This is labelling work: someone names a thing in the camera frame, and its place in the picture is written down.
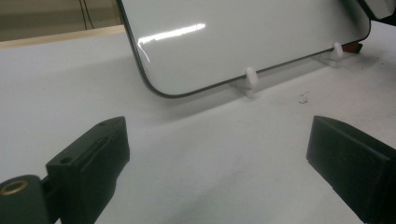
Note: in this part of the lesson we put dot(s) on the red and black marker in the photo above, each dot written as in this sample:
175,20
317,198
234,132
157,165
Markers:
355,48

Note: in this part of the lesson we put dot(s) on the white eraser with black felt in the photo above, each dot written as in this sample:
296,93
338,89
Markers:
381,6

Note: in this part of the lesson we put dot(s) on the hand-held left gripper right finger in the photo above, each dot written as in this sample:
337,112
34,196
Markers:
355,168

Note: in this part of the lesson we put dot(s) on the clear board stand white cap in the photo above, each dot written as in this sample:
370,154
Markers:
251,77
338,50

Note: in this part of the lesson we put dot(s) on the white whiteboard with black rim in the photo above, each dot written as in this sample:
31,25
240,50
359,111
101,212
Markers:
233,40

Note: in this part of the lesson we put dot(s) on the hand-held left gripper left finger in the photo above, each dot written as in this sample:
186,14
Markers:
90,161

